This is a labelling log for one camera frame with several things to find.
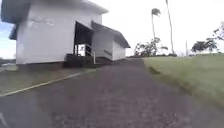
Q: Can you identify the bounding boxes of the tall leaning palm tree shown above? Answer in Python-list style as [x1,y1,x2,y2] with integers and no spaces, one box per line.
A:
[164,0,176,56]

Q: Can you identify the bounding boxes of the cluster of dark bushes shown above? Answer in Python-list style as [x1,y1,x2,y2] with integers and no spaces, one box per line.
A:
[132,37,169,58]

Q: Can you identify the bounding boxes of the wide green lawn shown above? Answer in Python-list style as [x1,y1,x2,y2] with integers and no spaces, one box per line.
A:
[143,52,224,108]

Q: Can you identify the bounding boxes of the small dark trees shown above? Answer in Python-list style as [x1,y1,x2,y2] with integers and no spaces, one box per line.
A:
[190,37,218,54]

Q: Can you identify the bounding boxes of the palm tree with bushy crown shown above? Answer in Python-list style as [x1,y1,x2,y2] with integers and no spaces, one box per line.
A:
[150,7,162,56]

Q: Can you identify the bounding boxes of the grass strip beside building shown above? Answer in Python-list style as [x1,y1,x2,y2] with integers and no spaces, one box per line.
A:
[0,64,94,95]

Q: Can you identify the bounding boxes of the large spreading tree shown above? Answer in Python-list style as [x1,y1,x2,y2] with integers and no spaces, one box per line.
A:
[213,21,224,43]

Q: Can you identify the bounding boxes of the white building with dark roof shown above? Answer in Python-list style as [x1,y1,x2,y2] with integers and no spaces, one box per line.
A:
[0,0,132,69]

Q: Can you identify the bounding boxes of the dark asphalt road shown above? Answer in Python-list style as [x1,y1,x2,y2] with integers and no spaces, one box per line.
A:
[0,58,224,128]

